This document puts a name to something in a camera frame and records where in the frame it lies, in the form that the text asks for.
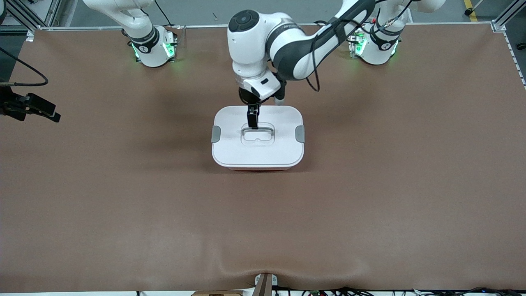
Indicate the pink plastic box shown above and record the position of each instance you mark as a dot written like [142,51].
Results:
[259,168]

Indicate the brown table mat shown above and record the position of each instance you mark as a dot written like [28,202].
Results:
[263,226]

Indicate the front camera mounting bracket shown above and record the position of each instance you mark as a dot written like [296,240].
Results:
[264,284]

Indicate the white box lid grey latches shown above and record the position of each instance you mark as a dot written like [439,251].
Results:
[259,152]

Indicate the cardboard piece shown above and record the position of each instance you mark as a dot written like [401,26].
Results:
[218,293]

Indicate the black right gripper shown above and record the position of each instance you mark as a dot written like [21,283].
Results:
[15,106]

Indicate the aluminium frame profile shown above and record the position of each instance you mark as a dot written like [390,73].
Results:
[505,16]
[24,14]

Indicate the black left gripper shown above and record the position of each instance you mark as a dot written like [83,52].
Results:
[247,98]

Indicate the black round floor object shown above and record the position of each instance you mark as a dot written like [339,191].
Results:
[522,45]

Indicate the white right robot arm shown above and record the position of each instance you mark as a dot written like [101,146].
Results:
[148,49]

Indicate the thin metal stand leg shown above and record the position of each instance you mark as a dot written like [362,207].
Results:
[468,11]

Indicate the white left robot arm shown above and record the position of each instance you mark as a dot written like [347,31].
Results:
[287,45]

